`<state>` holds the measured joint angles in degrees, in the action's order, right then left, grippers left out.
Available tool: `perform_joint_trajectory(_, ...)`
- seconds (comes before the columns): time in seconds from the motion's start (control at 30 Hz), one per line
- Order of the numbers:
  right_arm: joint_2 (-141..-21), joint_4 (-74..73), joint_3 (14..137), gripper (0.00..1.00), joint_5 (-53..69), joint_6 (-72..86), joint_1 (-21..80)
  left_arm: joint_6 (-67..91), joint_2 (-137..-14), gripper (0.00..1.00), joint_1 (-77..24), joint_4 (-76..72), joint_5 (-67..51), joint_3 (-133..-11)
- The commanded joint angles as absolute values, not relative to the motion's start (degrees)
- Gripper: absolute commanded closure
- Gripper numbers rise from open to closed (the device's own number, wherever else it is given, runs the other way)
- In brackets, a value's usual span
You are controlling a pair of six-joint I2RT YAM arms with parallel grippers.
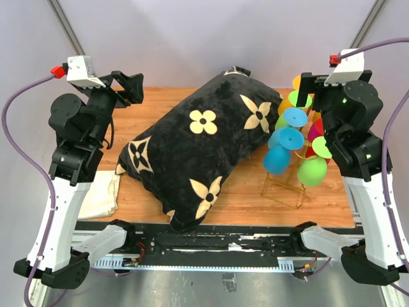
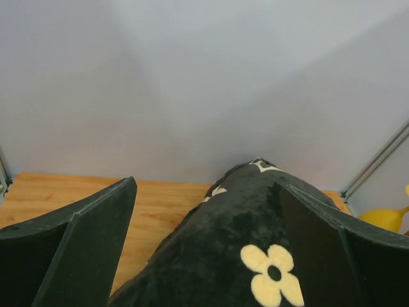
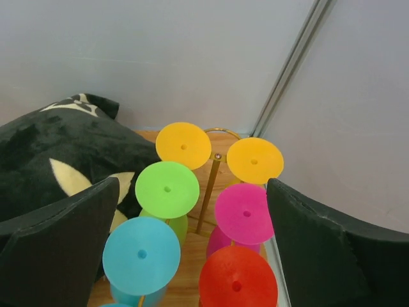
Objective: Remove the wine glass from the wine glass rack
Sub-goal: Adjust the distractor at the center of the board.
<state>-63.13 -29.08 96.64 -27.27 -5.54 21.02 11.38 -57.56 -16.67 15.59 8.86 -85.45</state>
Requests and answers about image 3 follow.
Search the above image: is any blue wine glass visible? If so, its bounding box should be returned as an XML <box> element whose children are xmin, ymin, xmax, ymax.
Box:
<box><xmin>99</xmin><ymin>303</ymin><xmax>129</xmax><ymax>307</ymax></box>
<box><xmin>102</xmin><ymin>217</ymin><xmax>181</xmax><ymax>306</ymax></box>

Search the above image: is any green wine glass left row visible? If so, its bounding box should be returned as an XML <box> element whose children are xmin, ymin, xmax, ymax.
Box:
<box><xmin>135</xmin><ymin>161</ymin><xmax>200</xmax><ymax>246</ymax></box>

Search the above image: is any red wine glass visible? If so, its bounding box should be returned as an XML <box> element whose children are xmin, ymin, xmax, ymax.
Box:
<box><xmin>198</xmin><ymin>246</ymin><xmax>279</xmax><ymax>307</ymax></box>

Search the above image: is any gold wire glass rack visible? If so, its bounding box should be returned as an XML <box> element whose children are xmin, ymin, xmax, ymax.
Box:
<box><xmin>137</xmin><ymin>127</ymin><xmax>268</xmax><ymax>307</ymax></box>

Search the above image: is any orange wine glass back right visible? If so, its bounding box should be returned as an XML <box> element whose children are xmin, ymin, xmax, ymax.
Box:
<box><xmin>226</xmin><ymin>137</ymin><xmax>284</xmax><ymax>185</ymax></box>

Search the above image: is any blue wine glass front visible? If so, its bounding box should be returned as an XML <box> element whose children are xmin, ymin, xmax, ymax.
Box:
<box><xmin>99</xmin><ymin>303</ymin><xmax>129</xmax><ymax>307</ymax></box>

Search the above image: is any orange wine glass back left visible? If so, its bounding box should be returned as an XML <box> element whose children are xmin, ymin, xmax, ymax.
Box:
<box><xmin>155</xmin><ymin>122</ymin><xmax>212</xmax><ymax>170</ymax></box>

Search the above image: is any pink wine glass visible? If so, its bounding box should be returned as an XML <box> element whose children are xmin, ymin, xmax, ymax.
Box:
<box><xmin>206</xmin><ymin>183</ymin><xmax>274</xmax><ymax>257</ymax></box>

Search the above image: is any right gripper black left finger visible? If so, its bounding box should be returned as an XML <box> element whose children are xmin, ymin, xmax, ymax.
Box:
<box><xmin>1</xmin><ymin>177</ymin><xmax>120</xmax><ymax>306</ymax></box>

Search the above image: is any orange wine glass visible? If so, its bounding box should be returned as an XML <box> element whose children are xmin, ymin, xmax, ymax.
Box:
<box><xmin>155</xmin><ymin>122</ymin><xmax>212</xmax><ymax>170</ymax></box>
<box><xmin>226</xmin><ymin>137</ymin><xmax>284</xmax><ymax>185</ymax></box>

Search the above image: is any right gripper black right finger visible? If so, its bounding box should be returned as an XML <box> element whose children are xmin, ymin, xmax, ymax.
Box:
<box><xmin>266</xmin><ymin>178</ymin><xmax>408</xmax><ymax>306</ymax></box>

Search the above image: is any black floral plush pillow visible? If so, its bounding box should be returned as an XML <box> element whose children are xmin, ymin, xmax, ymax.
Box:
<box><xmin>1</xmin><ymin>93</ymin><xmax>158</xmax><ymax>245</ymax></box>

